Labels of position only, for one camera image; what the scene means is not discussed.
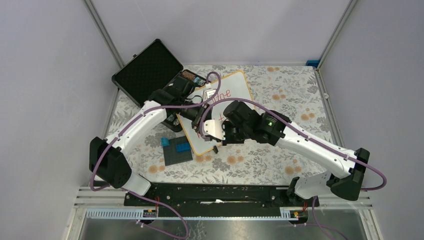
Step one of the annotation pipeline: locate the blue corner bracket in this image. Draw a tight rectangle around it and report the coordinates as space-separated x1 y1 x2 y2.
305 60 320 68

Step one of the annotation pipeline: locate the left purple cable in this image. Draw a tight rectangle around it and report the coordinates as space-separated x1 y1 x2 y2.
89 71 222 240

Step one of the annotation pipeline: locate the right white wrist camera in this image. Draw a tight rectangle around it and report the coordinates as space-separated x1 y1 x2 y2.
202 119 226 142

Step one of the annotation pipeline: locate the light blue building brick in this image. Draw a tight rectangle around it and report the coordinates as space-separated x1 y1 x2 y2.
160 137 170 147

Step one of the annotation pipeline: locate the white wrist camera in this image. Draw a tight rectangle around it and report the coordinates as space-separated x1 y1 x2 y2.
202 119 226 142
203 88 217 104

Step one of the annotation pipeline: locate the dark blue building brick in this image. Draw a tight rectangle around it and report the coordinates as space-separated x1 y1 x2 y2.
175 142 191 153

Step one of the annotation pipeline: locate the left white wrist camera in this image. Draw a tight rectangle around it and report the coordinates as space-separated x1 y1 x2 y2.
203 88 217 104

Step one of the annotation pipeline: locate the yellow framed whiteboard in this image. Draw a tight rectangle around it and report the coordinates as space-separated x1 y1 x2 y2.
177 70 253 156

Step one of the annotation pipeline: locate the dark grey building baseplate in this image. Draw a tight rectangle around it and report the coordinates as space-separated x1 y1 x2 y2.
162 136 193 166

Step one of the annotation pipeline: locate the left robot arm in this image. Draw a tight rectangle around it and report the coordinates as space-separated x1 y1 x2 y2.
89 77 211 206

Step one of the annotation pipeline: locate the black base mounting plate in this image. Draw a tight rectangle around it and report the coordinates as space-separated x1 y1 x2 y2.
145 182 320 218

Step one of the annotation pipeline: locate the black poker chip case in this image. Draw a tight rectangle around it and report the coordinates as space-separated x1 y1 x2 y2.
112 39 206 132

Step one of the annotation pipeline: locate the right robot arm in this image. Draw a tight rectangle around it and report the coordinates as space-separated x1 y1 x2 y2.
222 101 370 206

